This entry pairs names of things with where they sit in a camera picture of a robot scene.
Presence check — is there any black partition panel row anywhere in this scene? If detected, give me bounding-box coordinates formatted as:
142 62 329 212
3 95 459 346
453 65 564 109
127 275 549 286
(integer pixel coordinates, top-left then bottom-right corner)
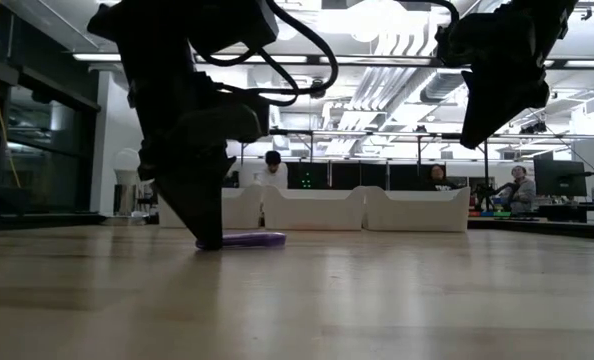
269 160 449 192

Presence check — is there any black metal rig frame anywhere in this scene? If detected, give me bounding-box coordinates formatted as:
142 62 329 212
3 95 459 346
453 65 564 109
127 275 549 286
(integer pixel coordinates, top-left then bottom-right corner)
376 130 493 201
226 127 319 189

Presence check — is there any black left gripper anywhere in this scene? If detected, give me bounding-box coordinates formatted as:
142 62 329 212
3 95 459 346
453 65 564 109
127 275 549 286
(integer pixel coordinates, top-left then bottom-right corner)
119 49 237 251

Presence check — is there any person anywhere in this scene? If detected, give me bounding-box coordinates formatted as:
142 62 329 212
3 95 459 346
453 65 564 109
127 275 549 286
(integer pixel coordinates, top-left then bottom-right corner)
260 150 290 191
423 163 461 192
505 165 539 214

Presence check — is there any silver ventilation duct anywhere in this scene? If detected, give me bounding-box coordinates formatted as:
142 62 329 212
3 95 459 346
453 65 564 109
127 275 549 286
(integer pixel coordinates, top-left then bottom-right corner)
418 29 473 105

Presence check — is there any large white light bulb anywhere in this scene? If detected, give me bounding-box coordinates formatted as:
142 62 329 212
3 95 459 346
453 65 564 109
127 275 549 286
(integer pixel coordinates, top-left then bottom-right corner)
111 147 143 187

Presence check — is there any black computer monitor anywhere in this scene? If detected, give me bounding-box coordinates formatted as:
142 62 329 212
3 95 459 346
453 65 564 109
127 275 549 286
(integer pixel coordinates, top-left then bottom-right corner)
532 158 589 198

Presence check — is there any black desk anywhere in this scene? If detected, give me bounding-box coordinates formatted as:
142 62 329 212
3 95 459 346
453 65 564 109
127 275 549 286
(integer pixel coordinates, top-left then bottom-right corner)
468 202 594 240

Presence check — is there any black overhead mounted camera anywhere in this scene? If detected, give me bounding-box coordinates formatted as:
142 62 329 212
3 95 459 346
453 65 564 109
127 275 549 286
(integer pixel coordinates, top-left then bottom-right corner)
518 119 549 135

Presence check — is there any slim purple highlighter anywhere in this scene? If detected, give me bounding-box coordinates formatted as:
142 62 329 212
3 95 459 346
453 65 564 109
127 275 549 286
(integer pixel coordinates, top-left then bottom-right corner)
194 230 288 251

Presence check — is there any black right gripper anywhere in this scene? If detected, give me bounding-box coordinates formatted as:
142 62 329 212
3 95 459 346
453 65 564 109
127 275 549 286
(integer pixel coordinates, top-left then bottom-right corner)
436 9 561 150

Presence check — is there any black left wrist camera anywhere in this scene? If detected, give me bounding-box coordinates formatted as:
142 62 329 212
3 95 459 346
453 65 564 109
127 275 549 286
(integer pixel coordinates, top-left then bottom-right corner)
176 101 272 145

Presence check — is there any clear glass jar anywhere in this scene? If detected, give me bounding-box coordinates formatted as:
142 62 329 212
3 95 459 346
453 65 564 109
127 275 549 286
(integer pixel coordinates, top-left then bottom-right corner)
112 183 139 217

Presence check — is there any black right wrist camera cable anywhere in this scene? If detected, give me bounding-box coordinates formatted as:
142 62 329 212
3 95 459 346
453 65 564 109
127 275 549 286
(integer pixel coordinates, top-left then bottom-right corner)
396 0 462 32

